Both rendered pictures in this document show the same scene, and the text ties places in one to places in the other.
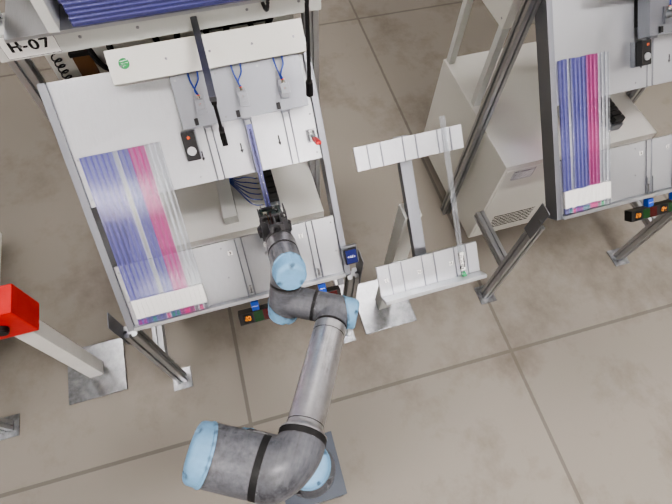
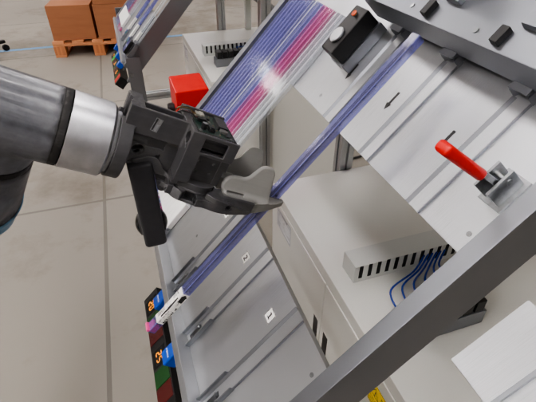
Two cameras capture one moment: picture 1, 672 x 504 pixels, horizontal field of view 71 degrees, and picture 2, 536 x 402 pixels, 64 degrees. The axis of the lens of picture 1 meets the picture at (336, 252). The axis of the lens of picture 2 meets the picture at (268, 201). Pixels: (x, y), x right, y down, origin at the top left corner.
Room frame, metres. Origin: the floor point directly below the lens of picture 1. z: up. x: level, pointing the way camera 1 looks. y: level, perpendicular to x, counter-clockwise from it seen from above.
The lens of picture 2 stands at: (0.73, -0.24, 1.27)
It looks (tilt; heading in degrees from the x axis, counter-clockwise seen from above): 37 degrees down; 91
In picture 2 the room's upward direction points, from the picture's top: straight up
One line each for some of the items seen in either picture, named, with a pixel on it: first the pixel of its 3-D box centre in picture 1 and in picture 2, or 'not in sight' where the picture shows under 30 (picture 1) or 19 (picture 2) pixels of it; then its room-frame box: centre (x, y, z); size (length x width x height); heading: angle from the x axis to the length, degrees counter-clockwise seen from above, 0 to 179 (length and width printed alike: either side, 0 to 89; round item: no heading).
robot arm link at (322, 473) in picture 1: (305, 465); not in sight; (0.09, 0.05, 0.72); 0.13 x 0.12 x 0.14; 80
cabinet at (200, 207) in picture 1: (229, 208); (427, 326); (1.15, 0.49, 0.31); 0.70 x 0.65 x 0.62; 109
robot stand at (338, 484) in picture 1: (311, 475); not in sight; (0.09, 0.04, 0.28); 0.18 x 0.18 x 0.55; 18
